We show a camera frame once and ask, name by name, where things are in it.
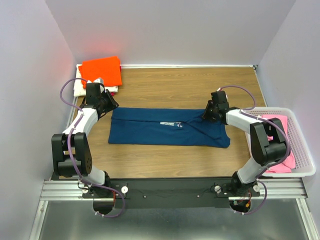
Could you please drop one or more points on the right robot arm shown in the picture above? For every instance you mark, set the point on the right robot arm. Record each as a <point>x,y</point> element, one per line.
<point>244,178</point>

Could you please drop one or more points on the folded white t-shirt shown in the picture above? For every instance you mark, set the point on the folded white t-shirt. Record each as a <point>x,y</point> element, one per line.
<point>78,89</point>

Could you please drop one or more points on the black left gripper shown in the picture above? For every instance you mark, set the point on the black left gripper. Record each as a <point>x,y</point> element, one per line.
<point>113,104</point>

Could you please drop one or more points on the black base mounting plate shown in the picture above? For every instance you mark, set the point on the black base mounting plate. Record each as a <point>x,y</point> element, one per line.
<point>169,193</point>

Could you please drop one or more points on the folded orange t-shirt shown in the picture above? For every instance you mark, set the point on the folded orange t-shirt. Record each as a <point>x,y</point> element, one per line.
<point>108,69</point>

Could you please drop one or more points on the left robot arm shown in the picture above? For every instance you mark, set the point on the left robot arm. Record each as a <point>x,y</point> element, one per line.
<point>70,149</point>

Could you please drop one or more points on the aluminium extrusion rail frame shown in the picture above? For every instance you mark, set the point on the aluminium extrusion rail frame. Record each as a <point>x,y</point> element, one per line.
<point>76,178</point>

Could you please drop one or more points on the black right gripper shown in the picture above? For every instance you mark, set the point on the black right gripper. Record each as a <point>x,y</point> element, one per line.
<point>205,114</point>

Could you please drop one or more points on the blue Mickey print t-shirt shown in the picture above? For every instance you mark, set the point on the blue Mickey print t-shirt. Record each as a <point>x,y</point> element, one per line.
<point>166,126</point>

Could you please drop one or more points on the white plastic laundry basket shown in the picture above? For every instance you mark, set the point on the white plastic laundry basket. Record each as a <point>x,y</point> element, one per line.
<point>304,164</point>

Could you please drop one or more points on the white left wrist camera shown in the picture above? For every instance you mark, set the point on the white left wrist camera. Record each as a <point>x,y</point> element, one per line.
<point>99,81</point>

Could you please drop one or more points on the pink t-shirt in basket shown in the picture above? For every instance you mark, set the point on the pink t-shirt in basket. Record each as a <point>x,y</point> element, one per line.
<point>273,152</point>

